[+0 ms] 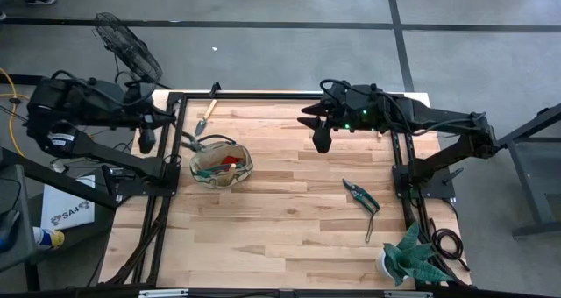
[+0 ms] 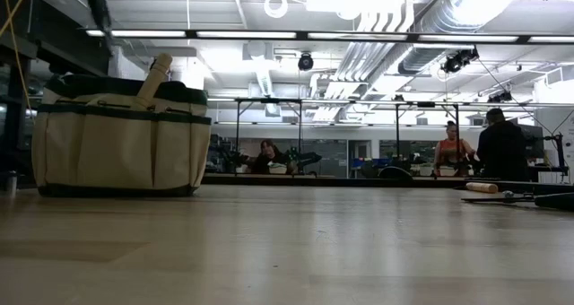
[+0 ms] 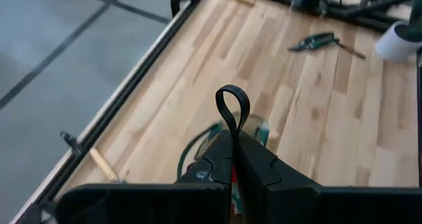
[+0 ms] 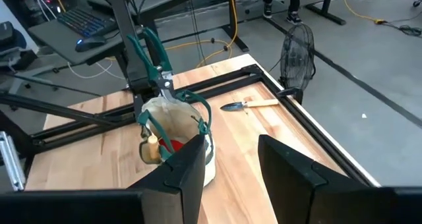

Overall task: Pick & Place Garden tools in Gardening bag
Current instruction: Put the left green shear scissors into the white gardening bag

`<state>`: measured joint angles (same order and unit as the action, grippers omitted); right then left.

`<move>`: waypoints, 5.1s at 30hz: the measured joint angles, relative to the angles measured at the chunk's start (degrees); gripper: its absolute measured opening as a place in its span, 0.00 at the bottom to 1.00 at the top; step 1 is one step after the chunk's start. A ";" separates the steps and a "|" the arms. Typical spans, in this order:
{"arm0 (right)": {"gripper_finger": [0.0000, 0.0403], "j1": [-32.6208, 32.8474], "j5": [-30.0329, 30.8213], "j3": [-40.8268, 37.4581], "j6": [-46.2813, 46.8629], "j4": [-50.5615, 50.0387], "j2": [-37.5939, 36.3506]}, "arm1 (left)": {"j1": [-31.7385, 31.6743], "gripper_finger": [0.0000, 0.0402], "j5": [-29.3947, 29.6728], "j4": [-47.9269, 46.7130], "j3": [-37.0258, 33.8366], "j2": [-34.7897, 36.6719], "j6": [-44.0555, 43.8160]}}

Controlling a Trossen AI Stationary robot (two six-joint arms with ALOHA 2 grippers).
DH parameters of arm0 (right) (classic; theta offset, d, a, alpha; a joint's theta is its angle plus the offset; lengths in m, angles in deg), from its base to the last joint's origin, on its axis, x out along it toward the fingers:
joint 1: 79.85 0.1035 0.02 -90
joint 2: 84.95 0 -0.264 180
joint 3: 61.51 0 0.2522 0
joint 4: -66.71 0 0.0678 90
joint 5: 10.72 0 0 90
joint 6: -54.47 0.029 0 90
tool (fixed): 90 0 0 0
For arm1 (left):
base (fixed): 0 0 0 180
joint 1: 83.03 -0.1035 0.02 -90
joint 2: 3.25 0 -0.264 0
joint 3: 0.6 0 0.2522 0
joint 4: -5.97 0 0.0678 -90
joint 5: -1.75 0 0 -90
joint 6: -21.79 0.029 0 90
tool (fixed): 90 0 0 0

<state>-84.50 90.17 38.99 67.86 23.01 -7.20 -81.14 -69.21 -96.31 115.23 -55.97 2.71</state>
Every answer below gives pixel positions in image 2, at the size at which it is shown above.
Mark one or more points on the black computer monitor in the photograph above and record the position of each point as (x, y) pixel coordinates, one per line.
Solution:
(536, 141)

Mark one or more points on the black rounded chair back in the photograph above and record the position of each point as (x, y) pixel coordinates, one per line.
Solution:
(394, 174)

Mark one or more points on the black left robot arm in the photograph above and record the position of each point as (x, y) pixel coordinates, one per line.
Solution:
(96, 9)

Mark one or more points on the black background robot arm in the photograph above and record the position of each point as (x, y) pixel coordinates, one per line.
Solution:
(228, 154)
(307, 159)

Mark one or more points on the small black ceiling camera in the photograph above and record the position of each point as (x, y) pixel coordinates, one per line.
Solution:
(500, 98)

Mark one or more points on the overhead beam with light strips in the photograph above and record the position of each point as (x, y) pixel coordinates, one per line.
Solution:
(246, 34)

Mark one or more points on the black ceiling spotlight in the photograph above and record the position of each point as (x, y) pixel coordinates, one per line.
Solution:
(305, 62)

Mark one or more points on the short metal post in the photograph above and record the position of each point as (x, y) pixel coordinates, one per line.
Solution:
(11, 184)

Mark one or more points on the cream canvas green-trimmed garden bag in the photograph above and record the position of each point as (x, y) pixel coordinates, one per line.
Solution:
(121, 152)

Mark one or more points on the black aluminium table frame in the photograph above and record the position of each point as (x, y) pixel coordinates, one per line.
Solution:
(341, 180)

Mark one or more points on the black equipment stand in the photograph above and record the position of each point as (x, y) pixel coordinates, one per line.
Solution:
(559, 157)

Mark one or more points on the black workstation frame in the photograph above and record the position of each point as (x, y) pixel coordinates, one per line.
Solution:
(269, 100)
(426, 104)

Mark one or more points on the black overhead camera rig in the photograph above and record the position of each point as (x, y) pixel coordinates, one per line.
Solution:
(453, 64)

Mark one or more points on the white plant pot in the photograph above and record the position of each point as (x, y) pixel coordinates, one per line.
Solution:
(278, 169)
(447, 171)

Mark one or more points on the person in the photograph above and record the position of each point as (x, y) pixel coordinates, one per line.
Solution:
(269, 161)
(448, 154)
(502, 152)

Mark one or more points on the large round ventilation duct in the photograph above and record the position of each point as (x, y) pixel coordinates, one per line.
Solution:
(448, 9)

